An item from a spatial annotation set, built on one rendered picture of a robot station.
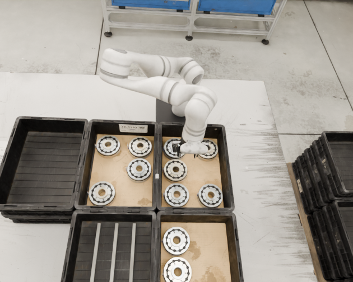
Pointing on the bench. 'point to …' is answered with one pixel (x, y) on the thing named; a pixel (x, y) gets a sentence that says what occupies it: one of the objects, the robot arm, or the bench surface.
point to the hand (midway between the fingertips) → (187, 154)
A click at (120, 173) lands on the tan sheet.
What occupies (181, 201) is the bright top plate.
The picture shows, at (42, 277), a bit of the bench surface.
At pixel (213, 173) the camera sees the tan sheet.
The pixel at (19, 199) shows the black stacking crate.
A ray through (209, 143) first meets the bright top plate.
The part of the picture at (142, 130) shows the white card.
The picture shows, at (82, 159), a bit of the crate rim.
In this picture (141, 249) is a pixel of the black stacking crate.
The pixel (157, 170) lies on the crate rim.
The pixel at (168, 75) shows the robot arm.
